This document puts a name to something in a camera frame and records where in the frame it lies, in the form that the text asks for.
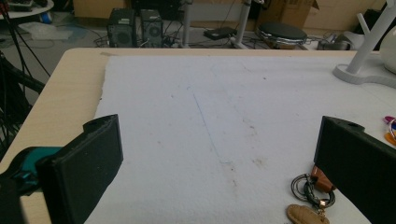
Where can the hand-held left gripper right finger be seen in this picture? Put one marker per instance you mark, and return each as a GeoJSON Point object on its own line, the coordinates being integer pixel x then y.
{"type": "Point", "coordinates": [358, 168]}

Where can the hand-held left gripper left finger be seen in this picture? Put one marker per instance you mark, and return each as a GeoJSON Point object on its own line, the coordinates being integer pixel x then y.
{"type": "Point", "coordinates": [84, 168]}

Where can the white peg stand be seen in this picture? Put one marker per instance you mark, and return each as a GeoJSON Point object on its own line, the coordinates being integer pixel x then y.
{"type": "Point", "coordinates": [370, 40]}

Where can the black tripod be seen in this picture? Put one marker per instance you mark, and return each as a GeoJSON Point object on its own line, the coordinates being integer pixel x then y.
{"type": "Point", "coordinates": [12, 81]}

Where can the white felt mat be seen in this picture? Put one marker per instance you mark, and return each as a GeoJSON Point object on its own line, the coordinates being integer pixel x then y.
{"type": "Point", "coordinates": [202, 109]}

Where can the clear plastic bag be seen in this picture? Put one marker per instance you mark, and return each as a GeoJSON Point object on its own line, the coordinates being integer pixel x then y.
{"type": "Point", "coordinates": [46, 31]}

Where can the black computer tower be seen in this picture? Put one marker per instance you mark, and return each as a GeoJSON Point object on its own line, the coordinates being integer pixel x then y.
{"type": "Point", "coordinates": [121, 29]}
{"type": "Point", "coordinates": [151, 28]}

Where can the black round stool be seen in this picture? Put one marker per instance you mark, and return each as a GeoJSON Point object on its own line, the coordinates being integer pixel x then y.
{"type": "Point", "coordinates": [281, 31]}

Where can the white round table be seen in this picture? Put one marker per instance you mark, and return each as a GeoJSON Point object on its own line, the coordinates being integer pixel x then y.
{"type": "Point", "coordinates": [34, 11]}

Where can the white desk leg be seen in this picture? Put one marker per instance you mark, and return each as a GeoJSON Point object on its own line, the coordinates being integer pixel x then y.
{"type": "Point", "coordinates": [243, 25]}
{"type": "Point", "coordinates": [186, 25]}

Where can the flat black box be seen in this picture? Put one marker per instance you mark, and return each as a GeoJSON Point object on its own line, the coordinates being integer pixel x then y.
{"type": "Point", "coordinates": [220, 32]}

